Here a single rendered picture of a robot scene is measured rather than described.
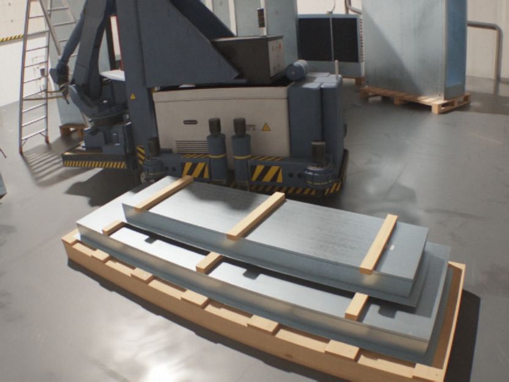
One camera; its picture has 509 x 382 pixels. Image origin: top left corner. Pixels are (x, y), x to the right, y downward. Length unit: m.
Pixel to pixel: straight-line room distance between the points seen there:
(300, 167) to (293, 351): 1.32
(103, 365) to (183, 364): 0.38
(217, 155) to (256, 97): 0.48
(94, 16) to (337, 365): 3.17
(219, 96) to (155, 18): 0.82
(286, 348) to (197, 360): 0.39
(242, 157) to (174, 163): 0.54
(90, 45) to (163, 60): 0.84
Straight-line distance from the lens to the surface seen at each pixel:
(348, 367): 1.56
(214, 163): 2.70
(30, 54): 15.37
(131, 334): 1.92
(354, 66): 7.95
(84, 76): 3.63
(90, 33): 3.53
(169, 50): 2.97
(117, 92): 3.73
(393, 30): 6.57
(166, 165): 2.90
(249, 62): 2.82
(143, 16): 3.08
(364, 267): 1.51
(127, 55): 3.19
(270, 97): 2.65
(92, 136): 3.70
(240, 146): 2.58
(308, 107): 2.60
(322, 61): 8.09
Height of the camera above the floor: 1.30
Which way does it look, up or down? 26 degrees down
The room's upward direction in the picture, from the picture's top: 5 degrees counter-clockwise
